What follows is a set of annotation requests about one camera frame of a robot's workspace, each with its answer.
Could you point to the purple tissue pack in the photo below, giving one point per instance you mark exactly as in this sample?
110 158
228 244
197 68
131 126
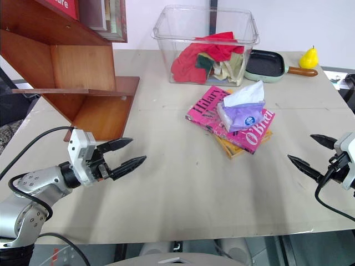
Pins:
241 116

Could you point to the yellow toy pear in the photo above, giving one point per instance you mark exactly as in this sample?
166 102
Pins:
309 59

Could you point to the cream cloth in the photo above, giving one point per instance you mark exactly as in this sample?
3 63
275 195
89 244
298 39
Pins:
235 66

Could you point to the red box with white lettering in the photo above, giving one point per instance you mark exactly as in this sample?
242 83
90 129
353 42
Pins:
62 7

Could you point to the orange book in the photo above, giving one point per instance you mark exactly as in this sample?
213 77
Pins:
233 149

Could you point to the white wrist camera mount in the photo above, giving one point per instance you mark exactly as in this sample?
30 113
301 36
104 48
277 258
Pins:
80 149
348 155

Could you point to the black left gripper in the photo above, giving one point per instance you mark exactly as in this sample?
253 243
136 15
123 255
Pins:
98 167

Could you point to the white cylinder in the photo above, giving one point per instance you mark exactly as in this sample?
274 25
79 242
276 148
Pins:
235 248
154 248

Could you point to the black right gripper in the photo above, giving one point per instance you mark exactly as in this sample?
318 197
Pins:
337 166

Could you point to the pink book with black print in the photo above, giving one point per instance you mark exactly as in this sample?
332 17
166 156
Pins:
205 106

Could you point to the wooden shelf unit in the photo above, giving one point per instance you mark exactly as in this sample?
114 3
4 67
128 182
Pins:
72 66

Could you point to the white paper with dark object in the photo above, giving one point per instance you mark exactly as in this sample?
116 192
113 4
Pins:
334 79

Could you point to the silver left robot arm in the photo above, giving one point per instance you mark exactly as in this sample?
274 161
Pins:
41 180

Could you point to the green square frying pan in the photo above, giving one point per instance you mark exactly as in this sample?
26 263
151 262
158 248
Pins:
264 65

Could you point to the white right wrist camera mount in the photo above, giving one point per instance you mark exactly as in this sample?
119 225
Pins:
348 155

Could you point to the pile of coloured cloths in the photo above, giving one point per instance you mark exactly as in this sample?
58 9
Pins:
188 63

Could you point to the clear plastic bin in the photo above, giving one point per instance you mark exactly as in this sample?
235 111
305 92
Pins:
169 47

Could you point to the green and yellow cloth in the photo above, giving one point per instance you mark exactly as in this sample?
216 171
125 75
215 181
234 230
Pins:
204 61

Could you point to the dark vertical post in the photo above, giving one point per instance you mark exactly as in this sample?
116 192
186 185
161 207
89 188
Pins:
212 16

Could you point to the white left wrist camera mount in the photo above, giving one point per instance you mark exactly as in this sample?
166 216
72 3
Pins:
80 149

